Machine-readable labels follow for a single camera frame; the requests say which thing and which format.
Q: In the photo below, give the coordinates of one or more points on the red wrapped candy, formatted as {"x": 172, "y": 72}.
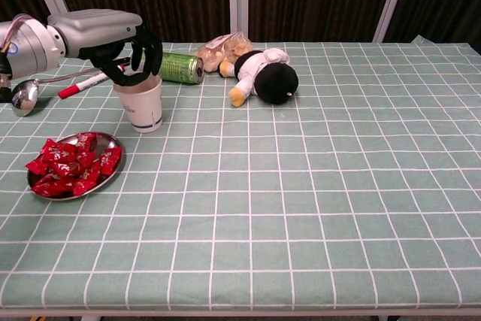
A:
{"x": 86, "y": 182}
{"x": 111, "y": 159}
{"x": 50, "y": 189}
{"x": 87, "y": 143}

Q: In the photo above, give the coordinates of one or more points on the silver metal plate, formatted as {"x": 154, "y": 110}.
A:
{"x": 108, "y": 140}

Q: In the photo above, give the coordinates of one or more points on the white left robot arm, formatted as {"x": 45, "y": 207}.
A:
{"x": 30, "y": 46}

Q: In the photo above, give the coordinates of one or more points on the green drink can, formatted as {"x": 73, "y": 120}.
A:
{"x": 180, "y": 68}

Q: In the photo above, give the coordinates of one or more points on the clear bag of snacks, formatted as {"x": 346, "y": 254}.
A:
{"x": 225, "y": 50}

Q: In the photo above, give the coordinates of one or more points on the black and white plush toy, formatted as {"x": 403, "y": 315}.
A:
{"x": 276, "y": 84}

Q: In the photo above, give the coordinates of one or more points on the red and white marker pen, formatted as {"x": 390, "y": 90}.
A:
{"x": 71, "y": 91}

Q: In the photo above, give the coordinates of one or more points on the white paper cup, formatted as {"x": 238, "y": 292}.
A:
{"x": 143, "y": 110}

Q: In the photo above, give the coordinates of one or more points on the green checked tablecloth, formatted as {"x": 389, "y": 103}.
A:
{"x": 300, "y": 185}

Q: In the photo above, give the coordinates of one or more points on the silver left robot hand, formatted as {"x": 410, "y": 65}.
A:
{"x": 97, "y": 28}

